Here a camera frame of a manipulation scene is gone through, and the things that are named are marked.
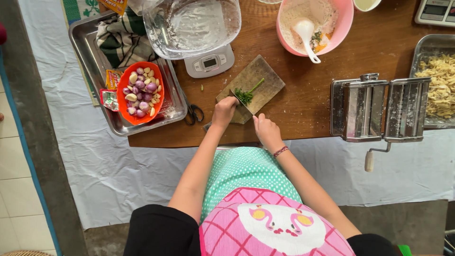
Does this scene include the person's left hand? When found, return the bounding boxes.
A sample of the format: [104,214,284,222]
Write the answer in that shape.
[211,96,240,131]

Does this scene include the person's right hand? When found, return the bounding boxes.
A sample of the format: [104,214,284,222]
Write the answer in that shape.
[252,113,285,153]

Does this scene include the green leafy herb bunch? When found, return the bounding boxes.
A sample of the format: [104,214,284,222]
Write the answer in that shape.
[234,78,266,106]

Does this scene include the steel kitchen knife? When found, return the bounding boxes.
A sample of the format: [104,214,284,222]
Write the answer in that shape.
[229,89,257,124]

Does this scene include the worn wooden cutting board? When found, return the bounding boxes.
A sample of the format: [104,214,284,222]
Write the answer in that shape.
[203,55,286,132]

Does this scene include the white digital kitchen scale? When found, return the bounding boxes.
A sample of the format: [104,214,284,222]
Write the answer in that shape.
[184,44,235,79]

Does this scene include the floury clear glass bowl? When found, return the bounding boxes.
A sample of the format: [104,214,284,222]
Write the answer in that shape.
[142,0,242,60]

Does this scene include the heap of shallots and garlic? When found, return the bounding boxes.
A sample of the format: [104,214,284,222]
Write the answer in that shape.
[123,67,163,119]

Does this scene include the white plastic spoon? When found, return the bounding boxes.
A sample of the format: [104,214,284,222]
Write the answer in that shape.
[291,18,322,64]

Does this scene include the orange plastic bowl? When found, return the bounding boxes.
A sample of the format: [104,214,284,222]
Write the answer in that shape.
[116,61,165,126]

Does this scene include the pink and green apron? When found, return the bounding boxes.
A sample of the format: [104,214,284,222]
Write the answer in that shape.
[199,146,357,256]

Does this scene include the orange seasoning sachet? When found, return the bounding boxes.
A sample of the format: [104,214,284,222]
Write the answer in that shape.
[105,69,124,90]

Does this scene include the red and green sachet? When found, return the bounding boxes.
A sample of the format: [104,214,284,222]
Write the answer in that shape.
[100,88,120,112]

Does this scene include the flour and egg mixture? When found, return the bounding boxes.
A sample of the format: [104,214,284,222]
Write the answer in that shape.
[281,0,339,54]

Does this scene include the green striped cloth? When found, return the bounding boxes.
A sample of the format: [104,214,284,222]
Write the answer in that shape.
[96,6,159,69]

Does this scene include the white table covering sheet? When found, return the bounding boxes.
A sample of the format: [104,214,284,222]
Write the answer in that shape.
[17,0,455,230]

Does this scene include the pink plastic mixing bowl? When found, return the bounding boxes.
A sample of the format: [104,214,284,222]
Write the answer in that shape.
[277,0,355,57]

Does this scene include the steel pasta machine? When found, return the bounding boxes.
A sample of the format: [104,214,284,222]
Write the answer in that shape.
[330,73,432,173]

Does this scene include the large steel tray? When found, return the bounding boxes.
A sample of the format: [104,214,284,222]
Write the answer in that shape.
[68,10,188,137]

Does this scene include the black shirt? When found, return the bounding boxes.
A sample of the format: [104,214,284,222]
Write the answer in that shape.
[123,204,403,256]

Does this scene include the yellow snack packet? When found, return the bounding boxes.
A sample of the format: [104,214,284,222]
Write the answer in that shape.
[97,0,128,16]

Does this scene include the small white cup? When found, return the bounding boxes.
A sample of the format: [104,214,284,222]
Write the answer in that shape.
[353,0,382,13]

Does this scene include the green woven mat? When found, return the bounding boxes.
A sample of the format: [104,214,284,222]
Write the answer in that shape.
[60,0,102,107]

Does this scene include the steel tray with noodles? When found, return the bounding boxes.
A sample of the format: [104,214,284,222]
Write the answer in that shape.
[409,34,455,129]

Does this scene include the heap of cut noodles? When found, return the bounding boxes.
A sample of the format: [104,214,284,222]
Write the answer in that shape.
[415,54,455,119]

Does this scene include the grey digital scale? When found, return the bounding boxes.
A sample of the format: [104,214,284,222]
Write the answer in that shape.
[414,0,455,28]

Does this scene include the woven wicker basket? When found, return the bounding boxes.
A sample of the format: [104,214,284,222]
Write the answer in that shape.
[0,250,55,256]

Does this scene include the black handled scissors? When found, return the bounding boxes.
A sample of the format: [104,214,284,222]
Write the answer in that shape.
[179,85,205,126]

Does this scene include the red woven bracelet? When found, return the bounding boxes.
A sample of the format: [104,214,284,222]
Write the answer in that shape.
[272,145,290,158]

